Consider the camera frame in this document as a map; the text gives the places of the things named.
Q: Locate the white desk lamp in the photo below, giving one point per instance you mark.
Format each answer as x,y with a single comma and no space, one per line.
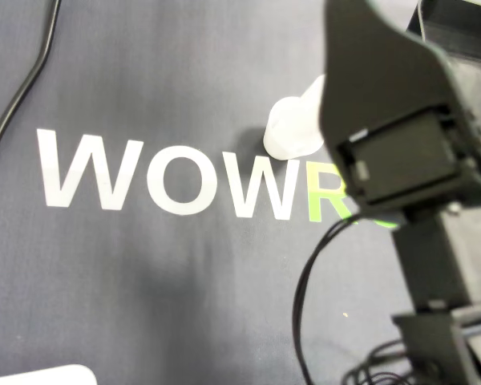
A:
44,377

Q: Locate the black plastic tray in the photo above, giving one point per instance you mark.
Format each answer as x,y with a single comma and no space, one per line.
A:
465,24

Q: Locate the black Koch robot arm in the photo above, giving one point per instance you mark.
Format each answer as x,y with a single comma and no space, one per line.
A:
445,260

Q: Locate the white translucent plastic cup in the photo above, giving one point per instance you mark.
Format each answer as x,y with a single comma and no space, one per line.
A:
288,140

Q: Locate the dark grey printed mat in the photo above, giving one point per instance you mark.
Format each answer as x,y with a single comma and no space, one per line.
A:
144,280

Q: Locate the white translucent plastic tube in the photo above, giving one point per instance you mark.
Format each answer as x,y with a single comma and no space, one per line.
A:
314,96

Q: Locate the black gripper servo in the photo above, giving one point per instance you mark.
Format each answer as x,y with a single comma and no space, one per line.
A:
405,160

